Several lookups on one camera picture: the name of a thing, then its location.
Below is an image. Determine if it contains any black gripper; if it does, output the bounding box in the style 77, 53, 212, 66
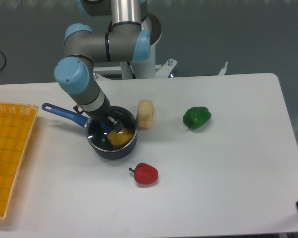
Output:
73, 98, 124, 133

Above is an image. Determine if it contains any glass lid blue knob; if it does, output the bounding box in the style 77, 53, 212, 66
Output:
86, 106, 137, 155

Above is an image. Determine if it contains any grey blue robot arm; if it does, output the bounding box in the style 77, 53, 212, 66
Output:
54, 0, 151, 132

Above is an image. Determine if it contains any dark blue saucepan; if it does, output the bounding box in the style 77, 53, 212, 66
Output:
42, 103, 137, 160

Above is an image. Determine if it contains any yellow bell pepper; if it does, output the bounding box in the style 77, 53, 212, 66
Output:
107, 128, 134, 150

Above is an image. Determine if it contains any beige bread loaf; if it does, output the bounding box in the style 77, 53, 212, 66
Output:
136, 100, 153, 129

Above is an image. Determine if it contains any red bell pepper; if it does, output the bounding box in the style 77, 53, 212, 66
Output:
129, 163, 158, 185

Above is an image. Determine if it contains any yellow plastic basket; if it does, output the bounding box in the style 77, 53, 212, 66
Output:
0, 102, 39, 220

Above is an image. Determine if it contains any green bell pepper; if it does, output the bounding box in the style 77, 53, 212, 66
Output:
182, 107, 212, 130

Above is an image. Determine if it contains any black cable on pedestal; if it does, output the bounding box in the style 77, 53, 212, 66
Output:
126, 61, 137, 80

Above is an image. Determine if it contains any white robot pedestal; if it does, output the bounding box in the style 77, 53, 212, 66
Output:
93, 12, 228, 80

